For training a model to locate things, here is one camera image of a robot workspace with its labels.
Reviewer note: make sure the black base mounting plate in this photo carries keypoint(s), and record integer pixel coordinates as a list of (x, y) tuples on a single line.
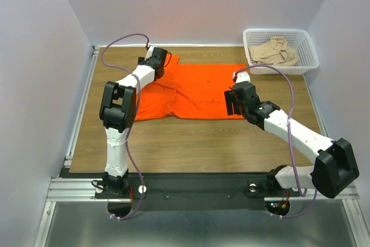
[(199, 191)]

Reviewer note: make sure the white plastic laundry basket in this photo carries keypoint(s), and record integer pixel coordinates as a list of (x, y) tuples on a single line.
[(298, 39)]

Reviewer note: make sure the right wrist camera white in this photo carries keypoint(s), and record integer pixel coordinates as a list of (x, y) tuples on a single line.
[(239, 77)]

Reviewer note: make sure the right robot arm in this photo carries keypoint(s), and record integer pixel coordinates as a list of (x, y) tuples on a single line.
[(334, 165)]

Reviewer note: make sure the orange t-shirt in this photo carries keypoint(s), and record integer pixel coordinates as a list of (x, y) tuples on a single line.
[(188, 91)]

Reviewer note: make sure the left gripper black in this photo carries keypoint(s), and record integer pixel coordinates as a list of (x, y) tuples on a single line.
[(140, 59)]

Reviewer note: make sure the aluminium frame rail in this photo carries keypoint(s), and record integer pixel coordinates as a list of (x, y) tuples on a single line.
[(73, 216)]

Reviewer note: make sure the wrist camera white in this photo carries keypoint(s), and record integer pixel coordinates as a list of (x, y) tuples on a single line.
[(239, 77), (149, 52)]

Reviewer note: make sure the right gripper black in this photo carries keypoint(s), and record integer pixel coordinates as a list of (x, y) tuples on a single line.
[(230, 98)]

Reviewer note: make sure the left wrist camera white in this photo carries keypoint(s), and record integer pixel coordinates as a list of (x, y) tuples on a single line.
[(149, 52)]

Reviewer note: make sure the beige t-shirt in basket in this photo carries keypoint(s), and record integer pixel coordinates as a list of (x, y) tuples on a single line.
[(276, 51)]

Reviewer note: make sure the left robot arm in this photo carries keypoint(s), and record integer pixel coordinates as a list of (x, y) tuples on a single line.
[(118, 110)]

